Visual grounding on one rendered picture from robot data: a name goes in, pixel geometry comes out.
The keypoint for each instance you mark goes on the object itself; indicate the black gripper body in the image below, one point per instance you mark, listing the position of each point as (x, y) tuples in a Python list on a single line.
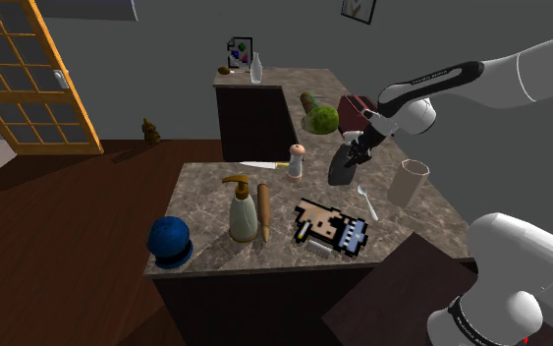
[(368, 142)]

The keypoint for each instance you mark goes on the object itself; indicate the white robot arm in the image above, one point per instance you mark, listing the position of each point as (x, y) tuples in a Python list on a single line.
[(496, 81)]

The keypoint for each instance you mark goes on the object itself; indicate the red toaster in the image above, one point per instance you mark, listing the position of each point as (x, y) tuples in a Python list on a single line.
[(352, 112)]

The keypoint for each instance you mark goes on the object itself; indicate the green fuzzy round thing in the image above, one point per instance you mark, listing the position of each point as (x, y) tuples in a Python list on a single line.
[(323, 121)]

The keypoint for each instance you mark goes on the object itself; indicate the beige faceted cup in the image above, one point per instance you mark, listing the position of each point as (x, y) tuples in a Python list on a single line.
[(406, 184)]

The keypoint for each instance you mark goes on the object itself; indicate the white spoon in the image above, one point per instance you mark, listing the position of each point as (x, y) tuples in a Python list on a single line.
[(368, 203)]

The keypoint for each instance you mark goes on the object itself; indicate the brown and green cylinder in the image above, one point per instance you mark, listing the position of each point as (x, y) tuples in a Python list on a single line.
[(308, 101)]

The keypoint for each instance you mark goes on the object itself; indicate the white and pink pepper grinder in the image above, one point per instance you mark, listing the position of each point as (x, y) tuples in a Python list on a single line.
[(295, 165)]

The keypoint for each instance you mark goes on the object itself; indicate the pixelated flat figure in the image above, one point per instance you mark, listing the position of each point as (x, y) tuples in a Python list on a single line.
[(326, 221)]

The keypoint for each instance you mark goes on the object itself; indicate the dark brown kitchen cabinet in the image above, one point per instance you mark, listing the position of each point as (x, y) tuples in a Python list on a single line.
[(254, 124)]

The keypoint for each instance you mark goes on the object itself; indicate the small grey cylinder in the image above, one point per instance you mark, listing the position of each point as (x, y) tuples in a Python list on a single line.
[(321, 248)]

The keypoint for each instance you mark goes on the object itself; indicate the brown wooden rolling pin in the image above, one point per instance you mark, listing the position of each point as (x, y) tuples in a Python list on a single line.
[(263, 206)]

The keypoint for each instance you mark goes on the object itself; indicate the clear glass bottle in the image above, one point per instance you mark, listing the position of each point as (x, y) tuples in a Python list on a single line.
[(256, 71)]

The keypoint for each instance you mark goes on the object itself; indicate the cream soap dispenser, gold pump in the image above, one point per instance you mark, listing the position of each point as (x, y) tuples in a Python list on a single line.
[(243, 215)]

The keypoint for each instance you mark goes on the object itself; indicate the dark robot stand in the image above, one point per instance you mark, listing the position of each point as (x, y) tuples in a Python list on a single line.
[(400, 292)]

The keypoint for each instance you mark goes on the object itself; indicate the small brown brush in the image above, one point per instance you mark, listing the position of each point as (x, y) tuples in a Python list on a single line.
[(224, 70)]

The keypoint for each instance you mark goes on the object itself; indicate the small brown figurine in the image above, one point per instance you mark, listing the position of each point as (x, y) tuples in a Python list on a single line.
[(151, 133)]

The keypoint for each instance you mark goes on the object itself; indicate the blue ball on dark base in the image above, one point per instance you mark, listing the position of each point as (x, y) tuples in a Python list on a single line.
[(168, 236)]

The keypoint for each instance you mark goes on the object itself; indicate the orange wooden glazed door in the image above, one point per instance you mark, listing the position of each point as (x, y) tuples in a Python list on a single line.
[(27, 81)]

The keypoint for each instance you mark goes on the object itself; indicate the black-framed wall picture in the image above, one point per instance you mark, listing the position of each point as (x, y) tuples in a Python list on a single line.
[(358, 9)]

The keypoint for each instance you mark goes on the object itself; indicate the black frame with coloured shapes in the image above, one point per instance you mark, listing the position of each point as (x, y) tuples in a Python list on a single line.
[(240, 52)]

